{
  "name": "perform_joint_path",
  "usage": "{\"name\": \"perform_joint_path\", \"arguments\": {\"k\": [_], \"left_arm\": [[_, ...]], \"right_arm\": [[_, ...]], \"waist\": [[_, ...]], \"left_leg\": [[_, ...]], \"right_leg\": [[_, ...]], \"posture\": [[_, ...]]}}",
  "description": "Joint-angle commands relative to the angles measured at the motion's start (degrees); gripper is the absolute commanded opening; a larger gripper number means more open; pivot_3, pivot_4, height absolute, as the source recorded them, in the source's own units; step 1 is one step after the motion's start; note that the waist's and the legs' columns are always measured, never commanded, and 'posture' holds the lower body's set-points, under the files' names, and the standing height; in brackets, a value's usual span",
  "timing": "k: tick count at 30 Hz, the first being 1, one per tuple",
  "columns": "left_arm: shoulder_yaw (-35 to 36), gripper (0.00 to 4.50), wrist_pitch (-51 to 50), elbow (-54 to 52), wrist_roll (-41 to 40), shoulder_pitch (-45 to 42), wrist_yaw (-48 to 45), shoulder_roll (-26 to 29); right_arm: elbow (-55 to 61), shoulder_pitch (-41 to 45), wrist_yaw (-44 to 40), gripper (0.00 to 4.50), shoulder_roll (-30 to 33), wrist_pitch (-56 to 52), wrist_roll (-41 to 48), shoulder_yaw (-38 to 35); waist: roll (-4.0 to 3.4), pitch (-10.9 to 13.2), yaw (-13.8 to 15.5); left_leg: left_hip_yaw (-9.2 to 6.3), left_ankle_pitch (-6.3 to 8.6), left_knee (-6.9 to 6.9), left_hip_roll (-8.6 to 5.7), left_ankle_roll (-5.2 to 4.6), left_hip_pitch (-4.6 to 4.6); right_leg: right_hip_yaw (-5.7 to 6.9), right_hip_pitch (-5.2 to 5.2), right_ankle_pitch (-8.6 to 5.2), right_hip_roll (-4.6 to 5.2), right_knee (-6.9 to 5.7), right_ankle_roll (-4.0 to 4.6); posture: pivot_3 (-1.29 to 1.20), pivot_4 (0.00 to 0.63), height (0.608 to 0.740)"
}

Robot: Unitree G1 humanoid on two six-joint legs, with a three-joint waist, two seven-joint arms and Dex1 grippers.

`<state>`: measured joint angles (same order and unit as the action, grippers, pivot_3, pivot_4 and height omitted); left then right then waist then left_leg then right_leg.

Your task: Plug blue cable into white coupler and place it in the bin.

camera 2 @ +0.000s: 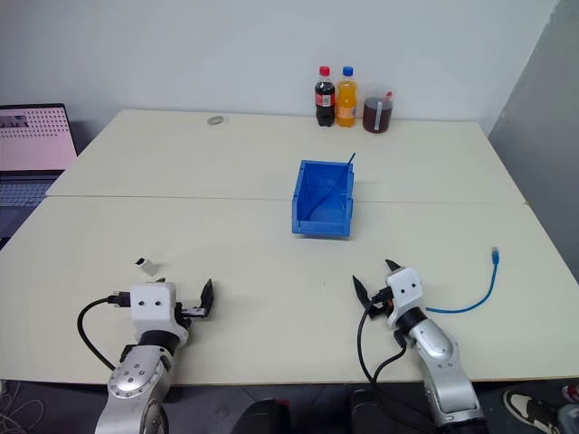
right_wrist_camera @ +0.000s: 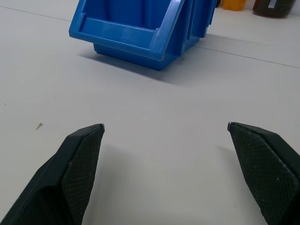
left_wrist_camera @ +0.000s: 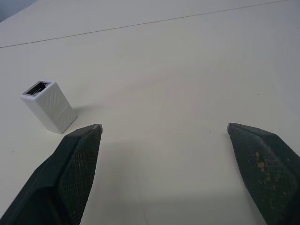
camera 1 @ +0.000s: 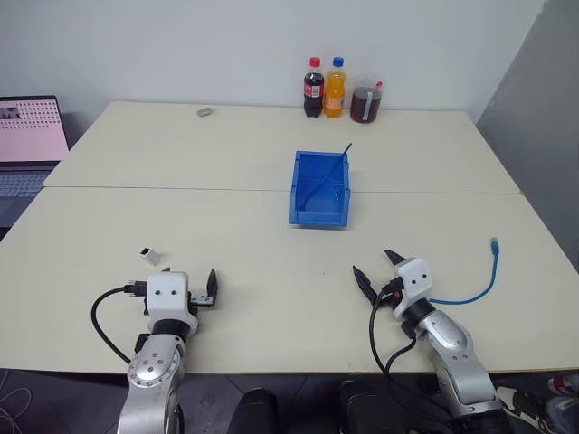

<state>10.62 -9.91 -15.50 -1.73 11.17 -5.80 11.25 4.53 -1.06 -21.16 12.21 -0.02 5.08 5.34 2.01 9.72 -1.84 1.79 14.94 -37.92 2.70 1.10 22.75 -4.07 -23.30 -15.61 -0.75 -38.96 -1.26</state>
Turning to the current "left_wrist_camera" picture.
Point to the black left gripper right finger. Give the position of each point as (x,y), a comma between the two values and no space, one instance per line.
(269,173)

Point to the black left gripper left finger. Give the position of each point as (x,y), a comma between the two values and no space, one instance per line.
(58,178)

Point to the white Ethernet coupler block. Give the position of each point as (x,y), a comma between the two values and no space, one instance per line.
(52,110)

